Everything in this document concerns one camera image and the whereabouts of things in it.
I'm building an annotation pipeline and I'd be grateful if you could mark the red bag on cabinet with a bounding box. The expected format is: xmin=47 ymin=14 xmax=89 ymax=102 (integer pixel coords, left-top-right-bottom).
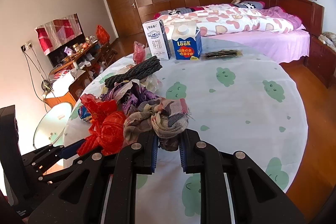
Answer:
xmin=96 ymin=25 xmax=110 ymax=44

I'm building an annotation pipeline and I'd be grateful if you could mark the cartoon print tablecloth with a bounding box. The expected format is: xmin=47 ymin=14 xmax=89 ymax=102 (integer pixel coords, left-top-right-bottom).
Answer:
xmin=63 ymin=37 xmax=309 ymax=224

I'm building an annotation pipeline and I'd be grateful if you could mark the plaid cloth rag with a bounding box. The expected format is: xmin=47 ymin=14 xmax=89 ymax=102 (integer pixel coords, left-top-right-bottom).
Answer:
xmin=123 ymin=97 xmax=189 ymax=151

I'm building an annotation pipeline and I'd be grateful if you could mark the dark snack packet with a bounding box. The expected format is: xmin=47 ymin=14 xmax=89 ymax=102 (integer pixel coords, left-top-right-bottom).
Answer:
xmin=201 ymin=50 xmax=243 ymax=60

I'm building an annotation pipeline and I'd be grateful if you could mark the heart pattern quilt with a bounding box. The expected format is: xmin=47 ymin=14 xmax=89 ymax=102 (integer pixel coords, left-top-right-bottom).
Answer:
xmin=158 ymin=4 xmax=303 ymax=37

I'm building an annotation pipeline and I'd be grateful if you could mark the dark grey rope bundle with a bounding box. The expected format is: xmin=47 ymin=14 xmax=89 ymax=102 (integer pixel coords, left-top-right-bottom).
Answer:
xmin=104 ymin=55 xmax=164 ymax=89

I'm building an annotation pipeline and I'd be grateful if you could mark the wall power socket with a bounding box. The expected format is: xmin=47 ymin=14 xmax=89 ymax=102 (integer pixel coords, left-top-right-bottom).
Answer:
xmin=21 ymin=42 xmax=33 ymax=52

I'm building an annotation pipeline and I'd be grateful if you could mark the purple floral cloth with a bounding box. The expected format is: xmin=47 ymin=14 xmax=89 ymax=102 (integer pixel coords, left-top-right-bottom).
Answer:
xmin=99 ymin=80 xmax=159 ymax=117

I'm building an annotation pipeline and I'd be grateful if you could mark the wooden bedside table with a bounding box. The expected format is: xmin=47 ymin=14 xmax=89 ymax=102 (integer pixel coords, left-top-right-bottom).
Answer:
xmin=306 ymin=36 xmax=335 ymax=88

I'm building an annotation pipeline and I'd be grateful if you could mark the television under red cloth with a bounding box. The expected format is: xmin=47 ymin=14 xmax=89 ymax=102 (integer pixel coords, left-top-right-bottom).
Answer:
xmin=35 ymin=14 xmax=85 ymax=67

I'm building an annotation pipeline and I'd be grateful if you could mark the wooden tv cabinet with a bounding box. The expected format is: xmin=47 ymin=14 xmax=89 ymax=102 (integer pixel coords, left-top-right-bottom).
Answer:
xmin=42 ymin=41 xmax=117 ymax=107

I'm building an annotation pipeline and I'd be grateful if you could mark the red plastic bag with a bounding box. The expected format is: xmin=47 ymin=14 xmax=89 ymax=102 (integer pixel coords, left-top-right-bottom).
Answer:
xmin=77 ymin=94 xmax=126 ymax=156

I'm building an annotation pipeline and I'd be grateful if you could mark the brown wooden door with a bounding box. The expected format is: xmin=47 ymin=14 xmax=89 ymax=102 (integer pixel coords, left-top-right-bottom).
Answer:
xmin=106 ymin=0 xmax=143 ymax=37

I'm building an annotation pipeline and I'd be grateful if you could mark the blue white Look carton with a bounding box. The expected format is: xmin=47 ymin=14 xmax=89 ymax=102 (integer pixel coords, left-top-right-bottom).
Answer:
xmin=171 ymin=21 xmax=202 ymax=60

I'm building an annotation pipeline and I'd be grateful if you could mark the pink plastic bag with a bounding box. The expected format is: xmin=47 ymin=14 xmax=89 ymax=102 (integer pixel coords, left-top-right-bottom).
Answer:
xmin=133 ymin=41 xmax=146 ymax=65

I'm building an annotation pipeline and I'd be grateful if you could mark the white tall milk carton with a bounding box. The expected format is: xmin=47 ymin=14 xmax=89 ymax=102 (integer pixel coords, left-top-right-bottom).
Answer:
xmin=142 ymin=19 xmax=171 ymax=60

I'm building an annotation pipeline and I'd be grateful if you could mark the pink bed sheet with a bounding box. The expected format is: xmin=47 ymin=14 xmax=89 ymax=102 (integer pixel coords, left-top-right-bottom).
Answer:
xmin=210 ymin=27 xmax=310 ymax=64

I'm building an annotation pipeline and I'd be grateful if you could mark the grey cloth on nightstand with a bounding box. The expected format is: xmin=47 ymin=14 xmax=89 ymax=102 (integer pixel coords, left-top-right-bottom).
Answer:
xmin=318 ymin=32 xmax=336 ymax=52

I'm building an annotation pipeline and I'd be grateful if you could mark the colourful foil wrapper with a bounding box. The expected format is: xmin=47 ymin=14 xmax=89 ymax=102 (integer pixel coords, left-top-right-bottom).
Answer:
xmin=77 ymin=105 xmax=92 ymax=123

